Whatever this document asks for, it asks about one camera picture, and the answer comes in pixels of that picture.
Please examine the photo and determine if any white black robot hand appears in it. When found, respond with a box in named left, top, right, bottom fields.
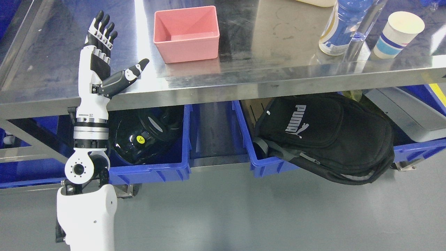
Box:
left=76, top=10, right=149, bottom=123

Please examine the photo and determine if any pink plastic storage box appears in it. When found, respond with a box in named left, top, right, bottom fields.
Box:
left=153, top=5, right=220, bottom=63

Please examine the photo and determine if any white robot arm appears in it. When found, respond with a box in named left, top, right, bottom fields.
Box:
left=55, top=115, right=117, bottom=251

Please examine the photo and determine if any blue bin far left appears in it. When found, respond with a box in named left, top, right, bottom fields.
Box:
left=1, top=115, right=73, bottom=189

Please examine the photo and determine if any black glossy helmet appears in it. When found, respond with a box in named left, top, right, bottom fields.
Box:
left=109, top=105, right=184, bottom=164

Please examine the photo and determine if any blue bin with helmet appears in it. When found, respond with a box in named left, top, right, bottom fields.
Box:
left=107, top=105, right=193, bottom=185

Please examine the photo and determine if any blue bin with backpack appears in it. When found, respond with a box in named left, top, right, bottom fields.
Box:
left=232, top=84, right=446, bottom=178

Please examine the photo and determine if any beige tray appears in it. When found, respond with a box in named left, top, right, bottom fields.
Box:
left=297, top=0, right=336, bottom=8

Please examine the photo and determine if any black Puma backpack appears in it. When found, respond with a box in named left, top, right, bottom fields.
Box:
left=252, top=93, right=394, bottom=185

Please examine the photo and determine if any blue drink bottle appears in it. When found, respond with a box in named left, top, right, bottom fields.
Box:
left=318, top=0, right=373, bottom=56

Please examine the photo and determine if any clear plastic bottle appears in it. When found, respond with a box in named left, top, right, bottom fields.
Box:
left=343, top=0, right=387, bottom=62

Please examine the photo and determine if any white blue paper cup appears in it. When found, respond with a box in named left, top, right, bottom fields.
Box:
left=373, top=11, right=425, bottom=59

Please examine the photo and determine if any grey flat device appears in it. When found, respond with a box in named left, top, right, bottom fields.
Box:
left=365, top=87, right=446, bottom=142

